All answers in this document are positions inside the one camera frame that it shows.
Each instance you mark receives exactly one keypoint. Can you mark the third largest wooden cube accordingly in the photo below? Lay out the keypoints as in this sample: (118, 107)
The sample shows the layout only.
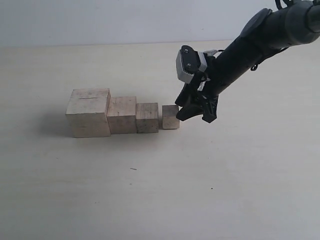
(147, 118)

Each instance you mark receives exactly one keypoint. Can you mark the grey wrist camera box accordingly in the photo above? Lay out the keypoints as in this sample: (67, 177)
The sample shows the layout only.
(188, 63)

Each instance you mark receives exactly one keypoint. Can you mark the second largest wooden cube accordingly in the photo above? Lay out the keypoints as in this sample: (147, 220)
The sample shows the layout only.
(121, 115)

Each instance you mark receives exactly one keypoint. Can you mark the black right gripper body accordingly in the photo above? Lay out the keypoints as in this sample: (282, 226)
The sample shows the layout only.
(212, 75)

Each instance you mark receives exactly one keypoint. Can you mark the smallest wooden cube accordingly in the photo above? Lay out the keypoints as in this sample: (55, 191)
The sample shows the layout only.
(169, 119)

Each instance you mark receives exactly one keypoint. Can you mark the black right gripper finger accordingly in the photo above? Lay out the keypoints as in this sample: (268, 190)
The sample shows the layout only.
(185, 97)
(192, 107)

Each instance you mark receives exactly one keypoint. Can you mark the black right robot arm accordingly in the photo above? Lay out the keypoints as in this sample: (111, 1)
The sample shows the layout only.
(296, 24)

